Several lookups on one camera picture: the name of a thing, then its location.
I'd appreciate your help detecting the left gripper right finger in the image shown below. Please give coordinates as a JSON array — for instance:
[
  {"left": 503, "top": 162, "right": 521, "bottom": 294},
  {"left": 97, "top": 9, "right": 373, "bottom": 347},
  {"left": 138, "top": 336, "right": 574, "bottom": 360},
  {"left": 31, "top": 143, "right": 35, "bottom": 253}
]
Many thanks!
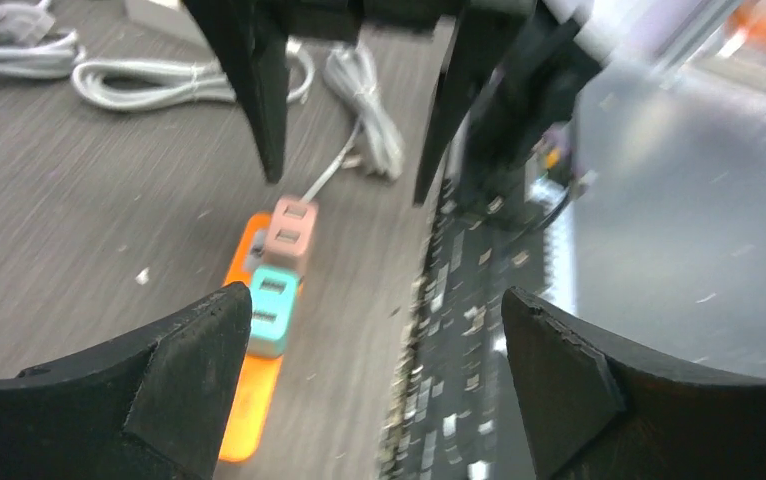
[{"left": 501, "top": 287, "right": 766, "bottom": 479}]

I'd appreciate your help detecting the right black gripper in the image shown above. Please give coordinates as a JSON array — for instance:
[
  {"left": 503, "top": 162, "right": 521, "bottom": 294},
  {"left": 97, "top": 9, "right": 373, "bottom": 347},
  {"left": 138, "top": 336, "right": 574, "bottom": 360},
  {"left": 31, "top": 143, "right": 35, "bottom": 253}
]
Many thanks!
[{"left": 183, "top": 0, "right": 539, "bottom": 206}]

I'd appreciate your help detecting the teal plug adapter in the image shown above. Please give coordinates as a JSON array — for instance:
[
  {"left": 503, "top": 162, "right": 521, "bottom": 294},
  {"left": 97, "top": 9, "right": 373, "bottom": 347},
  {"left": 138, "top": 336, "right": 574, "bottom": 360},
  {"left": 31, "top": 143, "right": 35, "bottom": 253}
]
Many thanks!
[{"left": 247, "top": 265, "right": 300, "bottom": 359}]

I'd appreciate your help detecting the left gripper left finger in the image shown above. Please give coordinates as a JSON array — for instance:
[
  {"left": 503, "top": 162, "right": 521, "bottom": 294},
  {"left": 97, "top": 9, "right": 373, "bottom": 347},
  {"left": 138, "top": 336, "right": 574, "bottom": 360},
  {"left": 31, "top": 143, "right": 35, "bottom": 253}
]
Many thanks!
[{"left": 0, "top": 282, "right": 252, "bottom": 479}]

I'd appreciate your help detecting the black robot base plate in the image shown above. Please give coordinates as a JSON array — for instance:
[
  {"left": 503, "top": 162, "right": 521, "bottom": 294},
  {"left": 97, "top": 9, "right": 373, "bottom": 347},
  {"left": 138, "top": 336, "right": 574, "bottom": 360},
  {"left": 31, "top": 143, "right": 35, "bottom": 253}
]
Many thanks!
[{"left": 378, "top": 179, "right": 576, "bottom": 479}]

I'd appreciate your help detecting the pink plug adapter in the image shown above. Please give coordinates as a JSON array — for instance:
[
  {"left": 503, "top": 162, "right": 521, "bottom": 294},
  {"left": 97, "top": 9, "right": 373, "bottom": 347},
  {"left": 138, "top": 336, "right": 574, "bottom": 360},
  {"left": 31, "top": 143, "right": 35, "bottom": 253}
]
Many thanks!
[{"left": 263, "top": 196, "right": 318, "bottom": 277}]

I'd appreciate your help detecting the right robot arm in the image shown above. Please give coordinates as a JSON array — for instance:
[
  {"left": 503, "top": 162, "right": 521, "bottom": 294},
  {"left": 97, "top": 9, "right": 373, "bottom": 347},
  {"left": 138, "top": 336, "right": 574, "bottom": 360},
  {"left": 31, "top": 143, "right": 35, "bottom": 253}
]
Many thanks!
[{"left": 186, "top": 1, "right": 621, "bottom": 230}]

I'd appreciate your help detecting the orange power strip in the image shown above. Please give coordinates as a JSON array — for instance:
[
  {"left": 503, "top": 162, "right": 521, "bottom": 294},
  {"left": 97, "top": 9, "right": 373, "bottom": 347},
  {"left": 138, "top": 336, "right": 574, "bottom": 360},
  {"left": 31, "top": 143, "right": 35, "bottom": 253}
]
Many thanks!
[{"left": 219, "top": 212, "right": 282, "bottom": 463}]

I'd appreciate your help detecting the near strip grey cord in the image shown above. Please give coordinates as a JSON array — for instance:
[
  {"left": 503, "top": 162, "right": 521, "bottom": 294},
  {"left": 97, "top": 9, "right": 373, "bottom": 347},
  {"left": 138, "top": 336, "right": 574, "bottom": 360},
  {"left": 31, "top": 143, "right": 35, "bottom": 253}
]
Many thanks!
[{"left": 71, "top": 39, "right": 317, "bottom": 113}]

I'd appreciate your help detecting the white power strip near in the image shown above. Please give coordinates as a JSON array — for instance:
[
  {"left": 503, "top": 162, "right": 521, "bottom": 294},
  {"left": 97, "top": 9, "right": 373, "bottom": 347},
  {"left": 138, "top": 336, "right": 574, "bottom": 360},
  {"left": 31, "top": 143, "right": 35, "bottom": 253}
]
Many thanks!
[{"left": 123, "top": 0, "right": 208, "bottom": 48}]

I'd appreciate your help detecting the orange strip grey cord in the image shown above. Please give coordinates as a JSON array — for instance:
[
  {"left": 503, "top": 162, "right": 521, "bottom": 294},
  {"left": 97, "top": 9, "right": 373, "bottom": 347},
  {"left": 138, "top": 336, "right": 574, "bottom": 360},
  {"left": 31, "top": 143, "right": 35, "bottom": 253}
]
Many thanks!
[{"left": 300, "top": 40, "right": 405, "bottom": 203}]

